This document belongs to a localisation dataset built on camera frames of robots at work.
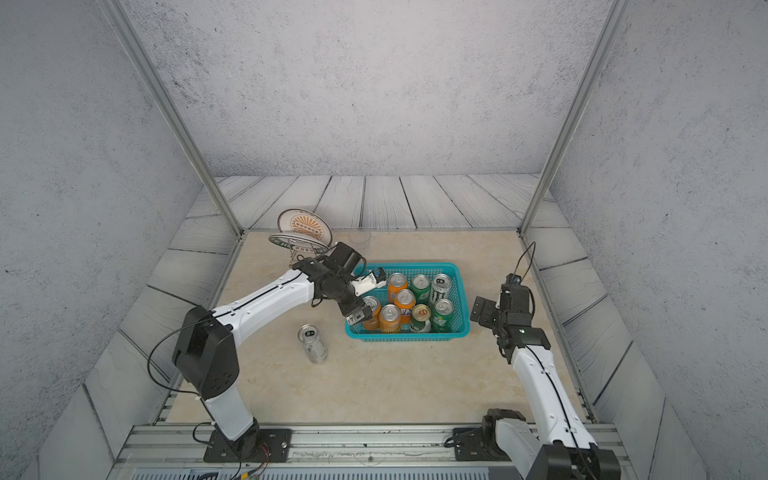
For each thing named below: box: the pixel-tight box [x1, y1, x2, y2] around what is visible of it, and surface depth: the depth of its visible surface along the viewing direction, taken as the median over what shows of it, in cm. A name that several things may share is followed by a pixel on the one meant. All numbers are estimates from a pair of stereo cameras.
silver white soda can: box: [297, 323, 328, 364], surface depth 80 cm
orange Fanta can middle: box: [395, 288, 416, 325], surface depth 90 cm
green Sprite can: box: [431, 298, 454, 333], surface depth 88 cm
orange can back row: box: [387, 272, 409, 303], surface depth 93 cm
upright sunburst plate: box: [277, 208, 333, 247], surface depth 107 cm
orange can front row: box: [379, 303, 401, 334], surface depth 86 cm
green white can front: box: [410, 304, 431, 333], surface depth 86 cm
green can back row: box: [410, 274, 431, 305], surface depth 93 cm
